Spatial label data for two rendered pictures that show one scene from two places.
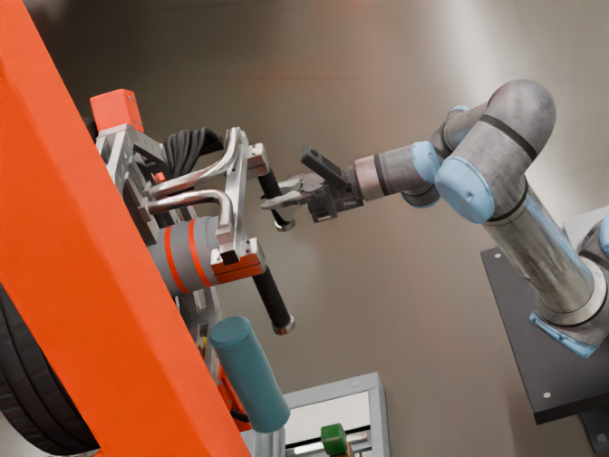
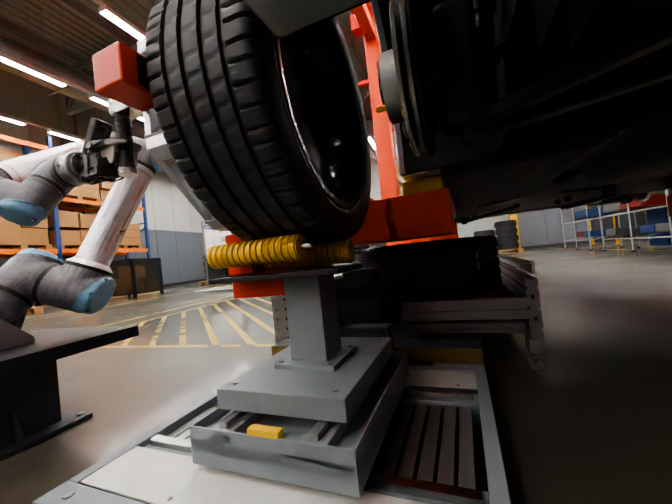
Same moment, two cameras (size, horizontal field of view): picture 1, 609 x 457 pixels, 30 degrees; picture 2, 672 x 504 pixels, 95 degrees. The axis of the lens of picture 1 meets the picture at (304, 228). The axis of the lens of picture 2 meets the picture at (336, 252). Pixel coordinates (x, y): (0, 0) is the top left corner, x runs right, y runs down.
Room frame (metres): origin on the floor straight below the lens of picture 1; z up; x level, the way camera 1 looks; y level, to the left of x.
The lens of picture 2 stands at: (2.76, 0.68, 0.48)
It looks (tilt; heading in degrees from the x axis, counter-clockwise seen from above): 1 degrees up; 190
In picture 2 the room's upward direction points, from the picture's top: 6 degrees counter-clockwise
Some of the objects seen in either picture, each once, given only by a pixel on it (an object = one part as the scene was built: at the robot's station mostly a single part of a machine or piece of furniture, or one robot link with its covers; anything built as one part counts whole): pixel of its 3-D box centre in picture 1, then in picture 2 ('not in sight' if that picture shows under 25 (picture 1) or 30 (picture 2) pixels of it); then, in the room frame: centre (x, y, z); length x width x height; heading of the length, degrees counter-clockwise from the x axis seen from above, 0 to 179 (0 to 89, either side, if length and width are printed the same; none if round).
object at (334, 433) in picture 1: (333, 439); not in sight; (1.52, 0.09, 0.64); 0.04 x 0.04 x 0.04; 78
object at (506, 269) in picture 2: not in sight; (496, 268); (0.39, 1.41, 0.28); 2.47 x 0.06 x 0.22; 168
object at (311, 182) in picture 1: (332, 191); (97, 164); (2.04, -0.08, 0.80); 0.12 x 0.08 x 0.09; 78
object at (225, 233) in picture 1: (178, 205); not in sight; (1.83, 0.20, 1.03); 0.19 x 0.18 x 0.11; 78
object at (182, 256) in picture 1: (192, 256); not in sight; (1.94, 0.23, 0.85); 0.21 x 0.14 x 0.14; 78
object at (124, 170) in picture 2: (275, 197); (125, 145); (2.07, 0.03, 0.83); 0.04 x 0.04 x 0.16
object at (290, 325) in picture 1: (271, 296); not in sight; (1.74, 0.11, 0.83); 0.04 x 0.04 x 0.16
